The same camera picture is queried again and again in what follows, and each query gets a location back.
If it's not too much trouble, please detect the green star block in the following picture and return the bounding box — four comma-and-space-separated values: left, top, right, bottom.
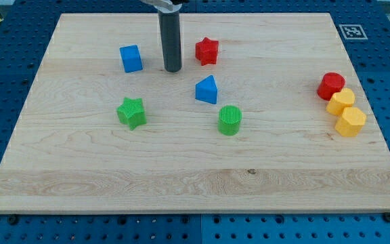
116, 97, 147, 131

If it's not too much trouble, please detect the red star block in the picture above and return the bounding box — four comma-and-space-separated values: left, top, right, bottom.
195, 37, 219, 66

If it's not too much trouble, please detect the wooden board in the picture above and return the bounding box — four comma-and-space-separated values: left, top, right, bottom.
0, 13, 390, 214

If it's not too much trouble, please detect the blue triangular prism block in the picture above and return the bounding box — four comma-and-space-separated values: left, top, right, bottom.
195, 75, 218, 104

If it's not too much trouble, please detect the green cylinder block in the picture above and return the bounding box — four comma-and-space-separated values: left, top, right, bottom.
217, 105, 242, 136

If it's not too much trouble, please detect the blue cube block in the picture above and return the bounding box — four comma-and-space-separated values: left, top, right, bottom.
119, 45, 143, 73

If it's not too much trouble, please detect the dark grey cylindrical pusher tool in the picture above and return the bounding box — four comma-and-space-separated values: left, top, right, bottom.
158, 11, 182, 73

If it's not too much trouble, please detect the red cylinder block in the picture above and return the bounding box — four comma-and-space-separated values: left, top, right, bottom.
317, 72, 345, 101

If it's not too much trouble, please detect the yellow heart block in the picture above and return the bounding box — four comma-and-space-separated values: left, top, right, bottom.
326, 87, 355, 116

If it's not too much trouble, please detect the yellow hexagon block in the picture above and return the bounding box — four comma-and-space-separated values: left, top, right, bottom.
334, 107, 367, 137

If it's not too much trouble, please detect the white fiducial marker tag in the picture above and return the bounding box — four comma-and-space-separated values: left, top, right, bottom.
339, 24, 368, 40

